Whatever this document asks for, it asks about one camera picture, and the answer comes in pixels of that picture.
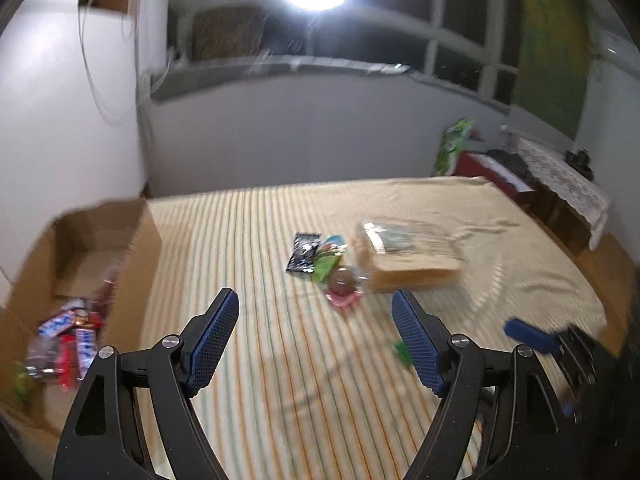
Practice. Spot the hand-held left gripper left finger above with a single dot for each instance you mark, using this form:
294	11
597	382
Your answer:
212	345

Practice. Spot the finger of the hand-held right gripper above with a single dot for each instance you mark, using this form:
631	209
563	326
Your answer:
530	335

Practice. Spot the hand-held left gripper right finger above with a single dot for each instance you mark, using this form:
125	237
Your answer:
417	345

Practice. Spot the snack packets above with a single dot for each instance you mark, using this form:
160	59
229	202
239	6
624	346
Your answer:
62	319

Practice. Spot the green candy packet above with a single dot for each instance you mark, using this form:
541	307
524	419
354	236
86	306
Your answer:
21	385

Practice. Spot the small green candy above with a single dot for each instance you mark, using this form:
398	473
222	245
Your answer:
325	267
401	352

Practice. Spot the sliced bread packet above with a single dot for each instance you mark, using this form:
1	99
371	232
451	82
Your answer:
410	260

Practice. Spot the striped yellow tablecloth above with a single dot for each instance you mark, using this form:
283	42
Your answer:
300	410

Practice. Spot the small black snack packet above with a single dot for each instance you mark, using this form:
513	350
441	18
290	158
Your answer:
302	252

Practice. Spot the small teal yellow candy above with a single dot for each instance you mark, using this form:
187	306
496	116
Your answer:
332	245

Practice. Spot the lace table cover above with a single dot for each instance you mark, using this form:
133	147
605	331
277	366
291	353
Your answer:
565	185

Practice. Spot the dark cloth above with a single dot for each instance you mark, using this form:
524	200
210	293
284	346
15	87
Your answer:
507	162

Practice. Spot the dark figurine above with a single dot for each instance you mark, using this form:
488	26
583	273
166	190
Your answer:
581	162

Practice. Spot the green gift bag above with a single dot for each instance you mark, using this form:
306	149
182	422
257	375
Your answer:
452	147

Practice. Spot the grey windowsill cover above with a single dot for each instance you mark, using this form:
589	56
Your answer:
300	67

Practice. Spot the large window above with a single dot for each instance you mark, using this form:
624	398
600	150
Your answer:
375	25

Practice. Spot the green wall poster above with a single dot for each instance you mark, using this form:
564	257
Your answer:
555	50

